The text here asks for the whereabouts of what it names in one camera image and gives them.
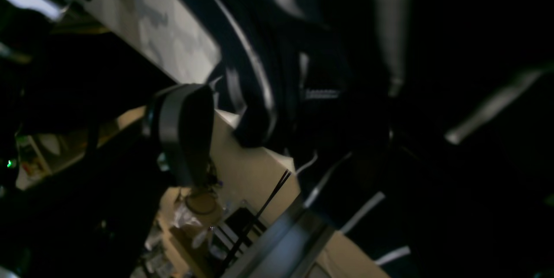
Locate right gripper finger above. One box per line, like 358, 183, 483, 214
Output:
0, 84, 214, 278

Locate navy white striped t-shirt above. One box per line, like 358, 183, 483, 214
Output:
182, 0, 553, 278

